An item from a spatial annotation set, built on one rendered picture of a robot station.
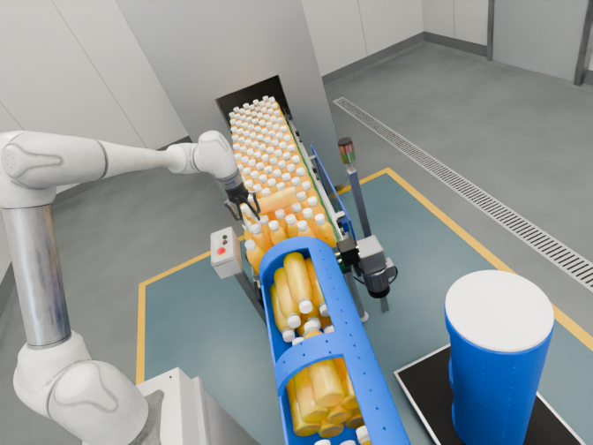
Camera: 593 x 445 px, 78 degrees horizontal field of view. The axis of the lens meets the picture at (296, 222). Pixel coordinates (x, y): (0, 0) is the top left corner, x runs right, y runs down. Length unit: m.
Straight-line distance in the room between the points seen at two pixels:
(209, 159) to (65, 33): 4.16
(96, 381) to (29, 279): 0.31
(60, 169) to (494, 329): 1.16
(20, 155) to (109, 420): 0.64
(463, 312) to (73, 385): 1.05
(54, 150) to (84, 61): 4.45
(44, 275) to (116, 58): 4.36
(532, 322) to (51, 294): 1.29
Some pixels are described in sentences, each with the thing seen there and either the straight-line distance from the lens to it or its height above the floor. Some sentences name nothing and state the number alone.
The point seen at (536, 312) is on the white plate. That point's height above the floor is 1.04.
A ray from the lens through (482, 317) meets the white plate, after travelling 1.22.
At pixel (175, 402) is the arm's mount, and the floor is 1.11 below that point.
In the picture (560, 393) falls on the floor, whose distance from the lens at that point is 2.31.
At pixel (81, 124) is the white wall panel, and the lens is 5.59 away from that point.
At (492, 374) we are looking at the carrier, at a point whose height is 0.90.
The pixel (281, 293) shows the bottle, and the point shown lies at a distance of 1.22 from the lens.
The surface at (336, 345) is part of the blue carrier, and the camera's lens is 0.98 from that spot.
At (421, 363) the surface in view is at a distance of 2.13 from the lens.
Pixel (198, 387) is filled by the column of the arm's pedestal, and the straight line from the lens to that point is 1.37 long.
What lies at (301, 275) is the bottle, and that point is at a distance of 1.17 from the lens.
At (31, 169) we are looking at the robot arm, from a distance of 0.94.
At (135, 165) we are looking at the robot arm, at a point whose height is 1.68.
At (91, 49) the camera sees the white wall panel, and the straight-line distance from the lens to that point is 5.33.
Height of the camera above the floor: 2.05
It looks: 39 degrees down
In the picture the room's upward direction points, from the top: 22 degrees counter-clockwise
